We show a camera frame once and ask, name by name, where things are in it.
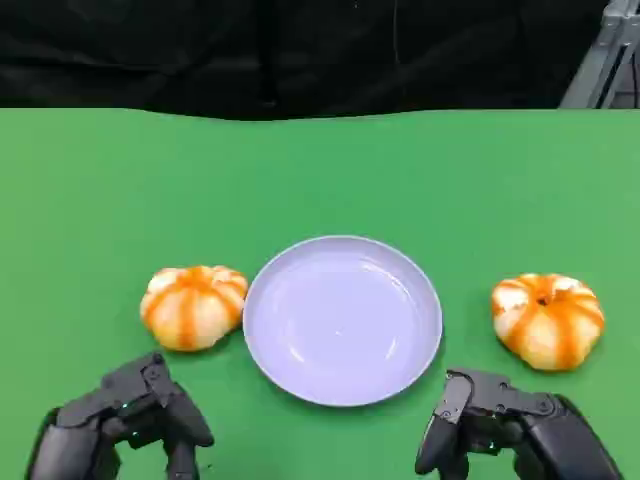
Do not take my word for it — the grey aluminium frame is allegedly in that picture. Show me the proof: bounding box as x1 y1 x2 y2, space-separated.
559 0 640 110

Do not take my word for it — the green table cloth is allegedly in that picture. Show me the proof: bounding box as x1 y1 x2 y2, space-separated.
0 107 640 480

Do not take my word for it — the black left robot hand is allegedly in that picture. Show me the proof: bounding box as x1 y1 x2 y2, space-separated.
24 352 216 480

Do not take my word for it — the lilac plate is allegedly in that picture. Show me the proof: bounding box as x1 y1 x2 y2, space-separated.
242 234 445 407

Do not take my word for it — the black backdrop curtain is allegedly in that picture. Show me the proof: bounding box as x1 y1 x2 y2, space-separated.
0 0 616 121

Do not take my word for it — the orange and white toy bread roll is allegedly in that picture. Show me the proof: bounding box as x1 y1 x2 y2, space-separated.
139 265 250 353
490 272 606 372

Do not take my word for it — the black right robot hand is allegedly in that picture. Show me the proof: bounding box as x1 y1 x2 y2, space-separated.
414 368 626 480

